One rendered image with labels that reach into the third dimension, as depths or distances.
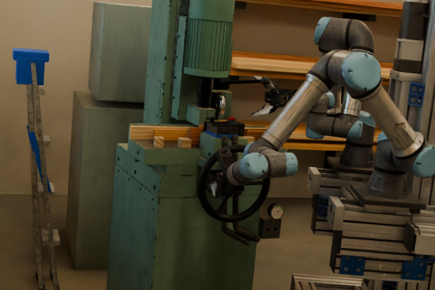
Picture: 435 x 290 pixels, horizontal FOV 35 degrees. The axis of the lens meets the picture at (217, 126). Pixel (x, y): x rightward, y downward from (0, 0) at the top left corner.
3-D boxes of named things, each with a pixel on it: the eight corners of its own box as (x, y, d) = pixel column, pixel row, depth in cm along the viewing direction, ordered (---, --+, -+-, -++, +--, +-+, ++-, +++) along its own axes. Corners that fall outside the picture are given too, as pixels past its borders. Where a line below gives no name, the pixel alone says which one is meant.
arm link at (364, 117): (371, 145, 293) (375, 114, 291) (339, 140, 298) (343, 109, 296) (375, 142, 304) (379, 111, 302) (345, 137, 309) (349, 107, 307)
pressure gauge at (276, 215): (269, 224, 273) (271, 204, 271) (265, 221, 276) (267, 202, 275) (283, 224, 275) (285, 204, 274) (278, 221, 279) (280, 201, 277)
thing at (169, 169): (165, 175, 257) (166, 164, 256) (147, 162, 276) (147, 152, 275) (260, 173, 274) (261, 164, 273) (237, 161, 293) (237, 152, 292)
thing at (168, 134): (154, 140, 269) (155, 130, 269) (152, 139, 271) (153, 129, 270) (287, 141, 295) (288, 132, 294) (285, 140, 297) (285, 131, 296)
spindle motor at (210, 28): (193, 78, 263) (200, -6, 258) (177, 72, 278) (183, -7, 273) (235, 79, 270) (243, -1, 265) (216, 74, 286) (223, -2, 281)
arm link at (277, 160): (283, 147, 225) (252, 149, 220) (300, 154, 215) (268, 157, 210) (281, 170, 226) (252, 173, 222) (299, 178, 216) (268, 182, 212)
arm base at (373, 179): (401, 189, 261) (404, 164, 259) (413, 200, 246) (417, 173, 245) (361, 186, 261) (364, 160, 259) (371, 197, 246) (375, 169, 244)
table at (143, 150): (151, 171, 244) (153, 154, 243) (125, 152, 271) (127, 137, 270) (298, 169, 270) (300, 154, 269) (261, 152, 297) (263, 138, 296)
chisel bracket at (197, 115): (197, 130, 272) (199, 109, 270) (184, 123, 284) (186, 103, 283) (215, 130, 275) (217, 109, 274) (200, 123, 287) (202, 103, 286)
